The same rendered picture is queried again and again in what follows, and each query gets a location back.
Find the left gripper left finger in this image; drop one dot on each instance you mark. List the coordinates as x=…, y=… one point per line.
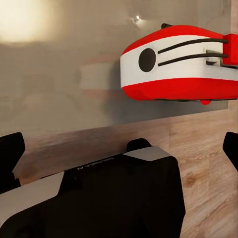
x=12, y=148

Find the coffee table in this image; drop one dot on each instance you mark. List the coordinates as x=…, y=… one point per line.
x=60, y=61

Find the radio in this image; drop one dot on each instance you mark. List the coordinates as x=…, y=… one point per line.
x=181, y=63

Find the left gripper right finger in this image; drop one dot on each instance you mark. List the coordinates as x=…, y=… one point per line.
x=230, y=147

